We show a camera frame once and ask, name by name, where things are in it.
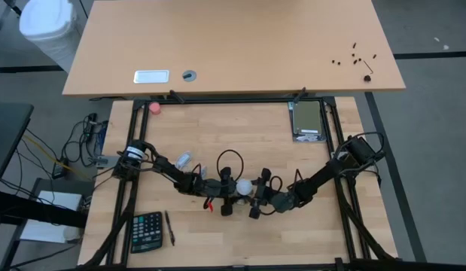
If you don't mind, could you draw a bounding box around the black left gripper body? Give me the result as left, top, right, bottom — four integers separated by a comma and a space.
194, 177, 228, 201

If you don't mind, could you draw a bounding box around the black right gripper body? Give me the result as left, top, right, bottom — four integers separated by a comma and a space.
259, 185, 296, 215

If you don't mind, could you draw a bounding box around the white frosted lightbulb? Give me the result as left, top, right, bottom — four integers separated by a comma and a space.
236, 178, 254, 197

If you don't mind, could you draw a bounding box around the clear plastic bag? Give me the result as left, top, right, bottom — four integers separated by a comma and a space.
175, 150, 194, 171

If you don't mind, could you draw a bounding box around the black pen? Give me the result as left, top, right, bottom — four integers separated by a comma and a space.
163, 210, 177, 248

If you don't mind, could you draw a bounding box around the green notebook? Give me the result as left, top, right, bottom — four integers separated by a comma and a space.
293, 100, 324, 136

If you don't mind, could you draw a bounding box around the black desk calculator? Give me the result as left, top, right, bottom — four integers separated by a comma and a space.
129, 211, 165, 254

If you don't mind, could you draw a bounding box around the grey metal device box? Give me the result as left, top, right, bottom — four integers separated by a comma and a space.
90, 154, 121, 169

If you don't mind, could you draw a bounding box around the white rectangular desk plate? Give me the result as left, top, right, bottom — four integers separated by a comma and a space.
132, 69, 171, 85

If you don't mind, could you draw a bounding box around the light wooden office desk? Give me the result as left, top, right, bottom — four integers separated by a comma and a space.
62, 0, 407, 99

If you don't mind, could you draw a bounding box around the black power adapter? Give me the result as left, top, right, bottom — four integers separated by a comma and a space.
51, 159, 70, 180

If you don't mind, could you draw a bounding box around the white flat box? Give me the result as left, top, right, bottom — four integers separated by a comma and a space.
19, 189, 85, 245

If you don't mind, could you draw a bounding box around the black horizontal beam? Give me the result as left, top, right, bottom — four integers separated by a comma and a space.
0, 190, 89, 230

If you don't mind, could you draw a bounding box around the black side desk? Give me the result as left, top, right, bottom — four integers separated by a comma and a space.
0, 102, 35, 190

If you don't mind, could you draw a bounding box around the white trash bin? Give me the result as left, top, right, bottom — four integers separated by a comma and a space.
18, 0, 80, 73

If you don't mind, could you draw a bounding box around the black looped camera cable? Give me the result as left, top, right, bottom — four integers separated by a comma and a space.
269, 174, 284, 194
216, 148, 245, 183

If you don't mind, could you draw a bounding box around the black aluminium station frame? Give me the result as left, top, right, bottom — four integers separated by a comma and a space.
77, 87, 404, 271

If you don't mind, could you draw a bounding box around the black floor cable bundle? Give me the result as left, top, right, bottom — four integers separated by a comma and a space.
60, 111, 110, 171

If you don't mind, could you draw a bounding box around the yellow floor cable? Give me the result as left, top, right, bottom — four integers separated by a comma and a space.
21, 133, 84, 182

